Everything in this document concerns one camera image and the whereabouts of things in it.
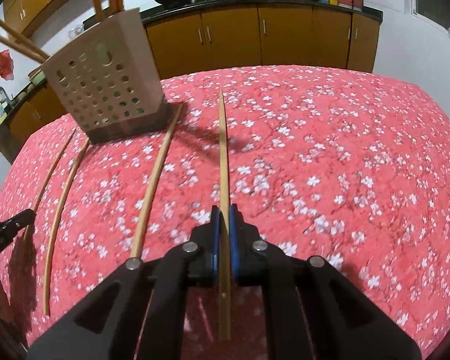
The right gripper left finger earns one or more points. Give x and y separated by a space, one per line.
138 311

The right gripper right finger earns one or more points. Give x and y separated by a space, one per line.
311 310

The red floral tablecloth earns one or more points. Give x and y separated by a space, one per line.
353 167

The green bowl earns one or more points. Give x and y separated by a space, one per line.
37 76

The beige perforated utensil holder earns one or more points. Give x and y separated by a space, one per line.
106 78

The clear glass jar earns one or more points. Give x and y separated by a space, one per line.
75 31

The wooden lower cabinets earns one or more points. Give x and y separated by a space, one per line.
236 33

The red plastic bag on wall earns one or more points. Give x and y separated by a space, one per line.
6 65

